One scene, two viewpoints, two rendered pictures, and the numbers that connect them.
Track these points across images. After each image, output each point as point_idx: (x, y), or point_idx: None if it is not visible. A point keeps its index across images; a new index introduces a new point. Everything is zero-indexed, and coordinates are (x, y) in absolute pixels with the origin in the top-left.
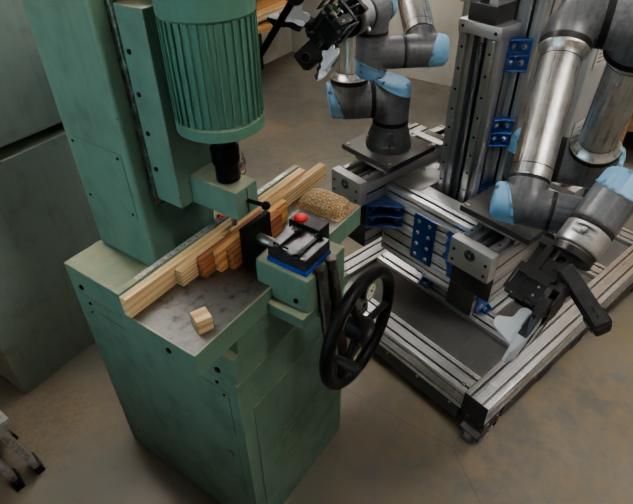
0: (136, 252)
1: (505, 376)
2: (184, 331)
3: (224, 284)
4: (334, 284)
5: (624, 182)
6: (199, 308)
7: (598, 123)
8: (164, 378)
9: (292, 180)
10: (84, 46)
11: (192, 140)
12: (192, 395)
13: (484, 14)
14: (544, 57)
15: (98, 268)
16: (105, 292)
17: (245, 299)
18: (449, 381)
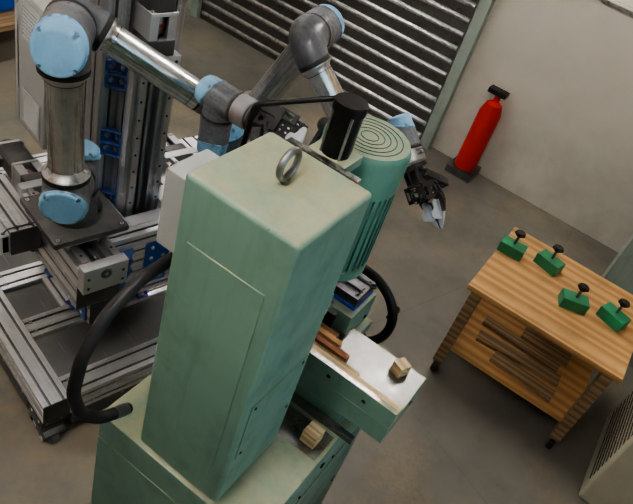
0: (262, 449)
1: None
2: (404, 383)
3: (351, 355)
4: None
5: (411, 120)
6: (380, 373)
7: (282, 92)
8: (307, 499)
9: None
10: (331, 280)
11: (361, 272)
12: (329, 471)
13: (163, 49)
14: (323, 75)
15: (267, 498)
16: (295, 493)
17: (367, 344)
18: None
